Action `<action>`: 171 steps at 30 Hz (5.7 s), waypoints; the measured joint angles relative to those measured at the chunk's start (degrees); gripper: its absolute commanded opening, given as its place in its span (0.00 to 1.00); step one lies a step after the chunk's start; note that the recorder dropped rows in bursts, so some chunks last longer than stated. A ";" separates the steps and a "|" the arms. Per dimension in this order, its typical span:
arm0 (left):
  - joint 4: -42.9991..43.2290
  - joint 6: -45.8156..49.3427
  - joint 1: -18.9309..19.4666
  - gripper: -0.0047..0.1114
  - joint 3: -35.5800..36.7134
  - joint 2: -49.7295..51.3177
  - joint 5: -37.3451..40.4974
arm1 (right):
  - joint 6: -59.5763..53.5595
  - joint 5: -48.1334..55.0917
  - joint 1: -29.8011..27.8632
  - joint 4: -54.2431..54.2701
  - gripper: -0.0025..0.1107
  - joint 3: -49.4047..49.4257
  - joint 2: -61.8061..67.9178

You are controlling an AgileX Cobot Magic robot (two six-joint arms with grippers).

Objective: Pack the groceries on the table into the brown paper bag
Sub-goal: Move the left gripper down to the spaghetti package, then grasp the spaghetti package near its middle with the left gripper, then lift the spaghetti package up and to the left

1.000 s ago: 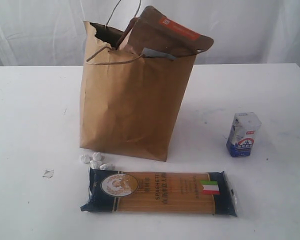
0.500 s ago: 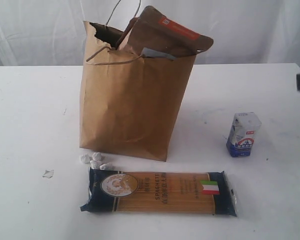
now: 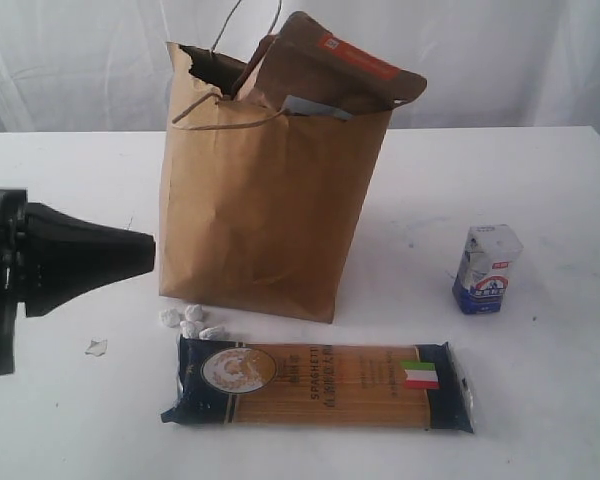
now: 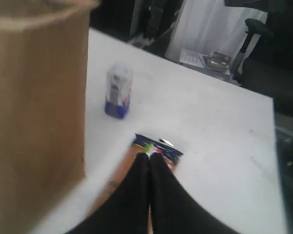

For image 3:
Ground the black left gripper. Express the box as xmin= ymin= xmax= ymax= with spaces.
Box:
xmin=0 ymin=189 xmax=156 ymax=376

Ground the spaghetti package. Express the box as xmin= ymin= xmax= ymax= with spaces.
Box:
xmin=161 ymin=338 xmax=473 ymax=433

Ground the brown kraft pouch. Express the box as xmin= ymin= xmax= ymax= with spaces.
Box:
xmin=233 ymin=11 xmax=427 ymax=120

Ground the white pebble cluster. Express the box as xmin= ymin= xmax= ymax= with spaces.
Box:
xmin=158 ymin=304 xmax=228 ymax=340

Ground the brown paper bag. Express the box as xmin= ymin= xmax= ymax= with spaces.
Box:
xmin=159 ymin=42 xmax=390 ymax=323

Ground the small clear plastic scrap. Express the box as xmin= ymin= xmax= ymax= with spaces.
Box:
xmin=85 ymin=339 xmax=108 ymax=357

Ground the small blue white packet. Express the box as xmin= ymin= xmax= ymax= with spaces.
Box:
xmin=452 ymin=224 xmax=523 ymax=315

